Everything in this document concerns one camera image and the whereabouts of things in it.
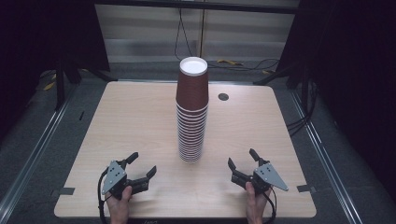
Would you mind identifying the stack of brown paper cups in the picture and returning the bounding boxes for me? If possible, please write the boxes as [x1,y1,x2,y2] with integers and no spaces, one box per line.
[175,56,209,163]

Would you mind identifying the black overhead beam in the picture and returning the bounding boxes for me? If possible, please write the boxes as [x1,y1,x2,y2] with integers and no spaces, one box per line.
[92,0,302,15]

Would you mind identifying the metal floor rail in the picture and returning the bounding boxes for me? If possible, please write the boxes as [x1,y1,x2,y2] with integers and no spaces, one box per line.
[289,89,364,224]
[0,83,79,220]

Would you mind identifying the black floor cables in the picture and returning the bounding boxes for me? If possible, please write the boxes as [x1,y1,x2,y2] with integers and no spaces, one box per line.
[206,58,280,73]

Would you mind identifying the black metal stand leg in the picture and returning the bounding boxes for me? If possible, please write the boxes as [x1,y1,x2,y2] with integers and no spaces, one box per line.
[252,65,301,87]

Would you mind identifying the black metal stand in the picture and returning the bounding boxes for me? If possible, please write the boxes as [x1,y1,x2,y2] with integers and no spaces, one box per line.
[54,60,119,112]

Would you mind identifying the bundle of black cables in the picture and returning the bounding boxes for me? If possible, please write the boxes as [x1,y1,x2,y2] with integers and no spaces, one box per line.
[286,79,319,137]

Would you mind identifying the person's right hand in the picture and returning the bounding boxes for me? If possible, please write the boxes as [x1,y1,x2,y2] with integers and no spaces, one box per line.
[245,181,272,224]

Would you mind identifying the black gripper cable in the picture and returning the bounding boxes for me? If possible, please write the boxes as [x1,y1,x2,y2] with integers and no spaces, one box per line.
[262,186,278,224]
[97,167,113,224]

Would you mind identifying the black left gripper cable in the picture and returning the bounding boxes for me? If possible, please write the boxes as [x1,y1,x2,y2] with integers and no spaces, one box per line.
[97,167,113,224]

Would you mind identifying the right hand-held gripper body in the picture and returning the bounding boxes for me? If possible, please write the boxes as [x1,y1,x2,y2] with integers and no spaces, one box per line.
[231,161,290,196]

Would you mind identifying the dark curtain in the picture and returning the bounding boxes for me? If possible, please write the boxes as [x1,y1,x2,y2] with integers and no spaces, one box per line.
[0,0,110,139]
[276,0,396,195]

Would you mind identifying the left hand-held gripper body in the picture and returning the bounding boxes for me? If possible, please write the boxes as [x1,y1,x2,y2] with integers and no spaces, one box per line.
[101,160,149,201]

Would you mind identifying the grey tape piece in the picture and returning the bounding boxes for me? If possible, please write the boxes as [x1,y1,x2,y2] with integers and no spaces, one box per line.
[296,184,317,194]

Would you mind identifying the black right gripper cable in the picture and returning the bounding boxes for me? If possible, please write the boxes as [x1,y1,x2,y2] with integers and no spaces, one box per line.
[262,186,278,224]

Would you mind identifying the person's left hand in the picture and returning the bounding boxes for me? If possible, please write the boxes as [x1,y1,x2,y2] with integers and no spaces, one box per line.
[106,185,134,224]

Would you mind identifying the black hanging wall cable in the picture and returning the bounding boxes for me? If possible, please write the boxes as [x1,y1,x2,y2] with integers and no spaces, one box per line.
[173,7,201,62]

